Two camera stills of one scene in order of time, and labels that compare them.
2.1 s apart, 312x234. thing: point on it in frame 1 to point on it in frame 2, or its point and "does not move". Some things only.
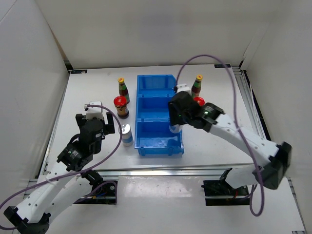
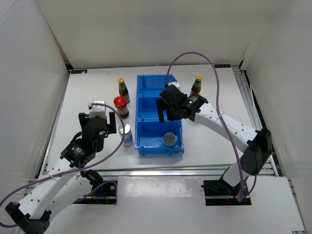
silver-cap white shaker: (175, 128) to (169, 139)
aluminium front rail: (172, 172) does not move
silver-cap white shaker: (125, 129) does not move
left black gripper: (108, 128) does not move
